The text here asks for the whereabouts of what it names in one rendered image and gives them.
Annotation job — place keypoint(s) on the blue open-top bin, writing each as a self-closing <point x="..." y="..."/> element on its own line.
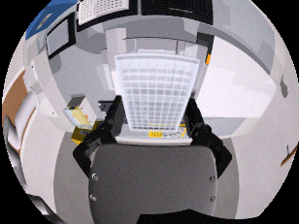
<point x="48" y="15"/>

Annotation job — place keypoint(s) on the yellow open-top box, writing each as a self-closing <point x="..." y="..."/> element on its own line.
<point x="79" y="133"/>

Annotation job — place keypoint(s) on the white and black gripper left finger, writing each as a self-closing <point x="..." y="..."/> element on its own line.
<point x="105" y="133"/>

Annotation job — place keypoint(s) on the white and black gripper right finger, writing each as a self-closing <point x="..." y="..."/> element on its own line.
<point x="201" y="134"/>

